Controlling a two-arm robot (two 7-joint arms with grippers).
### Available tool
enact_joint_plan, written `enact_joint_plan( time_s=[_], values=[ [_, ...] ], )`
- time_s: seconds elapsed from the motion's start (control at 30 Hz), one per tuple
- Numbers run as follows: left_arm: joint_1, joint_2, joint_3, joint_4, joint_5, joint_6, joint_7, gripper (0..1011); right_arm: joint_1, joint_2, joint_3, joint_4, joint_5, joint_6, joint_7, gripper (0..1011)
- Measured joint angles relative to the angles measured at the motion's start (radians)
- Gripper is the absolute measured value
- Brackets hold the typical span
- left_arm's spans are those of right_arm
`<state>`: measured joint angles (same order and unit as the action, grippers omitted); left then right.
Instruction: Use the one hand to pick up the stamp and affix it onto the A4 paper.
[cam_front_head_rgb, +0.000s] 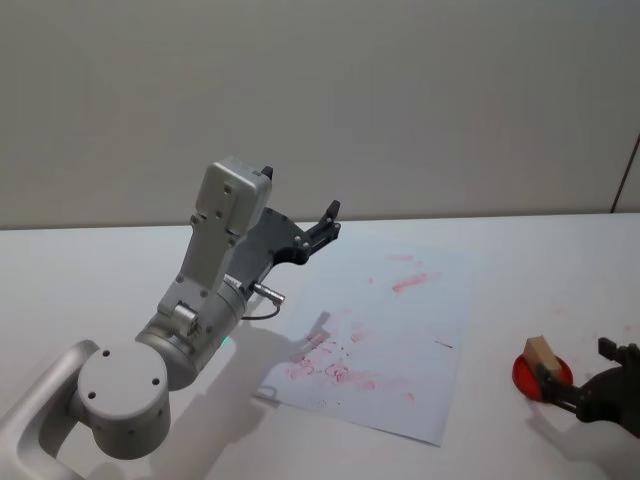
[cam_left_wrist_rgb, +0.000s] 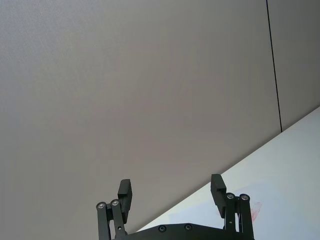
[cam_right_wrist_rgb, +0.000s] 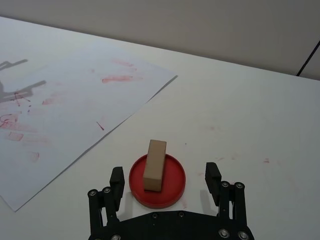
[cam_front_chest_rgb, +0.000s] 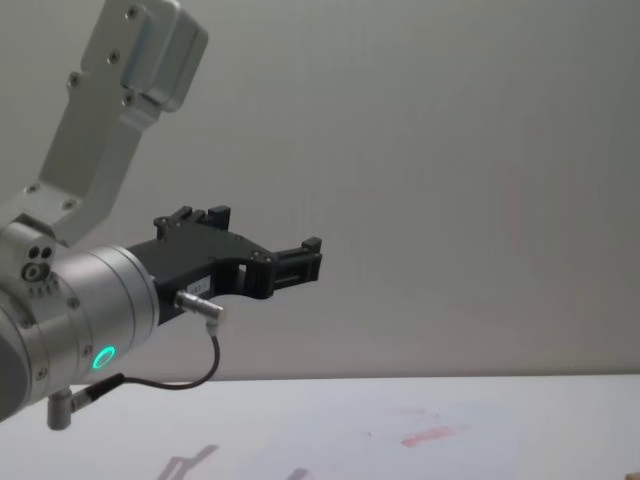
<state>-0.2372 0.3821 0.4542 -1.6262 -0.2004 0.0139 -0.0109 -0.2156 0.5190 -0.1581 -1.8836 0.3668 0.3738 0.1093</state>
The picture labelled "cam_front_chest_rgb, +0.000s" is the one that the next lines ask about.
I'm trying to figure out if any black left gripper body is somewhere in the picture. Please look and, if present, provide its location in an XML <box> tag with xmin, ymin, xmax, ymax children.
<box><xmin>124</xmin><ymin>219</ymin><xmax>275</xmax><ymax>327</ymax></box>

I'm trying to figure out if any white table cloth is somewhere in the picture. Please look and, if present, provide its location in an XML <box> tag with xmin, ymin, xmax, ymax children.
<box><xmin>0</xmin><ymin>372</ymin><xmax>640</xmax><ymax>480</ymax></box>

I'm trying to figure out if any thin dark wrist cable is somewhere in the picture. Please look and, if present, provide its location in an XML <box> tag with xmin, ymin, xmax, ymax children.
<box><xmin>46</xmin><ymin>289</ymin><xmax>229</xmax><ymax>432</ymax></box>

